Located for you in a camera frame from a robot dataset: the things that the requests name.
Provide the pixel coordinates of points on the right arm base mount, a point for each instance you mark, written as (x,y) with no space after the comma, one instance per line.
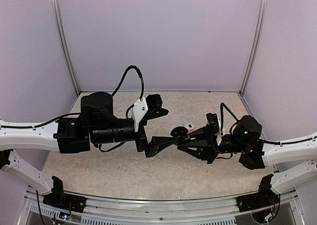
(262,198)

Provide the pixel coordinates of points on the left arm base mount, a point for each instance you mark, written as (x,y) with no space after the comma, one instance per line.
(59,199)

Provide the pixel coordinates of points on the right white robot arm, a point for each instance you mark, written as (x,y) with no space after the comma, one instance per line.
(255,153)

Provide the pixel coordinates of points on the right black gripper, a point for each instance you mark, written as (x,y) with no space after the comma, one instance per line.
(208,149)

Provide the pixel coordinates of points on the right aluminium frame post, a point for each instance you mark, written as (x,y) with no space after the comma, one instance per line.
(254,47)

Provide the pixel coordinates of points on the black round charging case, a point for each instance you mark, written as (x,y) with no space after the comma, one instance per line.
(180,134)

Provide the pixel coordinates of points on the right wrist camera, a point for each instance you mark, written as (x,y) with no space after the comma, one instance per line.
(214,130)

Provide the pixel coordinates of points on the white earbud charging case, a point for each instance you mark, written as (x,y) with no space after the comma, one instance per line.
(190,127)

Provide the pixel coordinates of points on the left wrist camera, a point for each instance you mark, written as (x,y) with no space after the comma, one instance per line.
(141,107)

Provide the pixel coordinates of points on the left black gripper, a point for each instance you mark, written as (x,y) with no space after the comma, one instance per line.
(152,148)

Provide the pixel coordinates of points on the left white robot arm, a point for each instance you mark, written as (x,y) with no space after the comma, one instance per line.
(73,133)

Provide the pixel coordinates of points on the front aluminium rail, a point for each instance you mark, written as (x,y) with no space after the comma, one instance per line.
(111,211)

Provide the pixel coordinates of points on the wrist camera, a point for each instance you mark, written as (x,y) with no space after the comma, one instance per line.
(214,130)
(141,107)

